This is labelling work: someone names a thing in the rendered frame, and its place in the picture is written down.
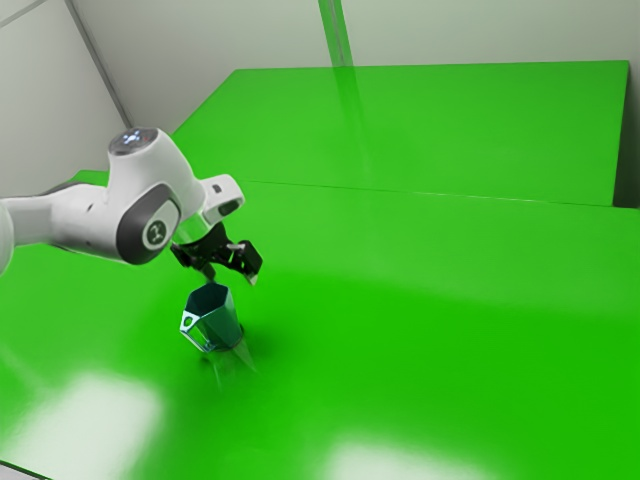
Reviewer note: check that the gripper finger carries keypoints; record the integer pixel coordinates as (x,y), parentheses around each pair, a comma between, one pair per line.
(251,264)
(209,274)

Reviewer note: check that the teal faceted mug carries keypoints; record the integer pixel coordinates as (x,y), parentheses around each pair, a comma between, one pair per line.
(214,320)

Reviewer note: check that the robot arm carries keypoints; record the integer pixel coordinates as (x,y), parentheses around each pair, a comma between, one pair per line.
(150,185)

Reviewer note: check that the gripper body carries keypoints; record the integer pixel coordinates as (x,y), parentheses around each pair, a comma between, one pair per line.
(206,251)

